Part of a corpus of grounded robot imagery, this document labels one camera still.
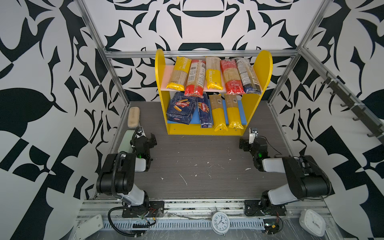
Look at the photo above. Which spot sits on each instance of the blue Barilla spaghetti bag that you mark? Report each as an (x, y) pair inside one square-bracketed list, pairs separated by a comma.
[(205, 115)]

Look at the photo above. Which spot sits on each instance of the white slotted cable duct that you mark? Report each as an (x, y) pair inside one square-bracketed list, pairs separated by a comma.
[(184, 224)]

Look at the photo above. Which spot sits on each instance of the yellow spaghetti bag with barcode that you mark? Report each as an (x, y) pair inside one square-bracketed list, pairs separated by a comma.
[(233, 112)]

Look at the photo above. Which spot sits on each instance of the blue Barilla pasta box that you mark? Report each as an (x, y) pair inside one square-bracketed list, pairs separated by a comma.
[(181, 108)]

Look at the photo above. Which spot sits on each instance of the white metal bracket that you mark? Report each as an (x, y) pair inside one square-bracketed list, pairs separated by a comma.
[(89, 227)]

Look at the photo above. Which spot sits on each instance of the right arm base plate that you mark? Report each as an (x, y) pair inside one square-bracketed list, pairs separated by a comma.
[(261, 208)]

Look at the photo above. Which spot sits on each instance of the plain yellow spaghetti bag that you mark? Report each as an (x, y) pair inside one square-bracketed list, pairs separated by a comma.
[(218, 113)]

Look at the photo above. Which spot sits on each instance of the clear blue label noodle pack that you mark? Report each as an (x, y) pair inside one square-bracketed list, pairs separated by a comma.
[(251, 84)]

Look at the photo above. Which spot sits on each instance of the beige zipper case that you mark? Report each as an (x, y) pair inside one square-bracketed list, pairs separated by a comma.
[(133, 120)]

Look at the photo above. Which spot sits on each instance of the yellow wooden shelf unit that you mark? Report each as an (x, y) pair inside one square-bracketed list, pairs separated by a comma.
[(248, 103)]

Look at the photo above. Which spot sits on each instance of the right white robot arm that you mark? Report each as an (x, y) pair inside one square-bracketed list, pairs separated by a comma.
[(305, 179)]

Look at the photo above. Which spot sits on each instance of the square white clock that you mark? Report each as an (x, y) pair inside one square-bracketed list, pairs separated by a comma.
[(312, 223)]

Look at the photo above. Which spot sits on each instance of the yellow Pastatime spaghetti bag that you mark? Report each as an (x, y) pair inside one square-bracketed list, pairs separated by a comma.
[(213, 73), (180, 74)]

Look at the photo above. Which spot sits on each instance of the round white alarm clock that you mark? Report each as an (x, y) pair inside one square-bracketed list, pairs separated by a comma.
[(220, 223)]

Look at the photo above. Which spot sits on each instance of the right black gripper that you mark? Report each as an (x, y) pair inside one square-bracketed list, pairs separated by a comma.
[(247, 144)]

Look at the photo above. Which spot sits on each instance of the mint green zipper case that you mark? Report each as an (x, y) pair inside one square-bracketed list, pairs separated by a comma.
[(125, 145)]

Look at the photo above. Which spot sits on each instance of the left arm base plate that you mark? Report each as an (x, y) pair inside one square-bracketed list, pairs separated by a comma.
[(149, 209)]

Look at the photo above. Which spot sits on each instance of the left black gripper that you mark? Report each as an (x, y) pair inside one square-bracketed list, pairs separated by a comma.
[(150, 141)]

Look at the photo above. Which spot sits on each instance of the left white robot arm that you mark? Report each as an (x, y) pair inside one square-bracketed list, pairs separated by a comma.
[(117, 176)]

